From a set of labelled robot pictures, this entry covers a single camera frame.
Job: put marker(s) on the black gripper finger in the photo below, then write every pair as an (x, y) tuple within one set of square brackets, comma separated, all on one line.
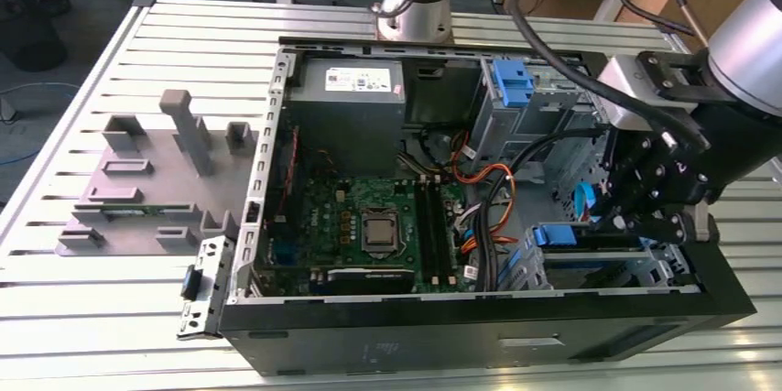
[(629, 166), (672, 212)]

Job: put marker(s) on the hard disk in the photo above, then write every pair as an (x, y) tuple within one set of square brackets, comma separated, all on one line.
[(556, 235)]

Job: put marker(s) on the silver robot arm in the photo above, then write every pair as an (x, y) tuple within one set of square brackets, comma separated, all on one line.
[(415, 20)]

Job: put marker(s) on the metal disk bay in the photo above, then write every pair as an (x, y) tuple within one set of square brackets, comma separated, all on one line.
[(612, 254)]

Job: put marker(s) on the grey metal drive cage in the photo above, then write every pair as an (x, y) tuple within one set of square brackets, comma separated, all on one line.
[(501, 125)]

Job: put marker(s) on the blue plastic drive latch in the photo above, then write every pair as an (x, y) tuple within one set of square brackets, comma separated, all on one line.
[(512, 84)]

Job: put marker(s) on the black RAM slot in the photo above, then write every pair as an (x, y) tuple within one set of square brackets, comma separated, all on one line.
[(444, 235), (426, 226)]

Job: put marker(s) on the CPU socket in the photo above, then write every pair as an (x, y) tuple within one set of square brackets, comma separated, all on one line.
[(382, 213)]

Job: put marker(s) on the silver CPU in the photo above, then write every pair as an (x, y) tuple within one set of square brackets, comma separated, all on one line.
[(381, 231)]

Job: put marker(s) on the grey power supply unit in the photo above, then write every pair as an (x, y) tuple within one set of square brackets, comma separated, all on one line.
[(342, 134)]

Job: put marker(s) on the black PC case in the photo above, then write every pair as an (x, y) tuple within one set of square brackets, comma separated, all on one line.
[(428, 336)]

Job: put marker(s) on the black graphics card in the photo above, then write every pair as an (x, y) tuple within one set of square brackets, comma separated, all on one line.
[(366, 279)]

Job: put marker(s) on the green motherboard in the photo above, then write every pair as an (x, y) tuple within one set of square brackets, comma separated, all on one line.
[(330, 198)]

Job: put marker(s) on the blue VGA connector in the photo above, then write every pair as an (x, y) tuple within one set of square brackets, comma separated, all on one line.
[(191, 283)]

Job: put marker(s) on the grey parts rack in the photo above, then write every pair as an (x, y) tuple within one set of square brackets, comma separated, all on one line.
[(153, 180)]

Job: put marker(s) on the green RAM stick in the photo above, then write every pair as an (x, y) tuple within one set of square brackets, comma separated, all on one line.
[(131, 211)]

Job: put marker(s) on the black bin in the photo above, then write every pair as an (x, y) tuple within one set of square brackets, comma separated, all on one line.
[(31, 38)]

